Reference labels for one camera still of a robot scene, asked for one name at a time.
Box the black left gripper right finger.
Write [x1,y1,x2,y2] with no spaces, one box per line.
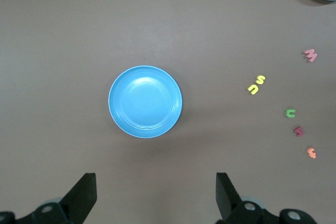
[215,173,316,224]

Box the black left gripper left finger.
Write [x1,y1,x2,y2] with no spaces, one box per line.
[0,173,97,224]

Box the blue plate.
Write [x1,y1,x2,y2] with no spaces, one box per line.
[108,65,183,139]

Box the pink foam letter w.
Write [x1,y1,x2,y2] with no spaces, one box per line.
[303,49,318,63]

